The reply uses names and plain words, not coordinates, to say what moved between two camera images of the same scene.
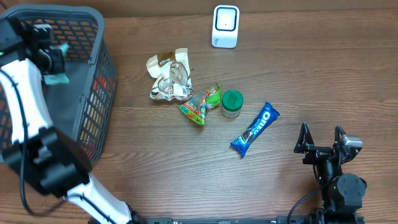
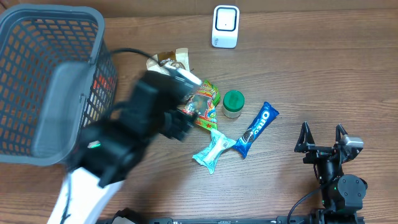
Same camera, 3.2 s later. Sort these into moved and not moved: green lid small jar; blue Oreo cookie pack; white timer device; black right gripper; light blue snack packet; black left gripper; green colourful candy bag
Moved: black left gripper; light blue snack packet; green colourful candy bag
Not moved: black right gripper; white timer device; green lid small jar; blue Oreo cookie pack
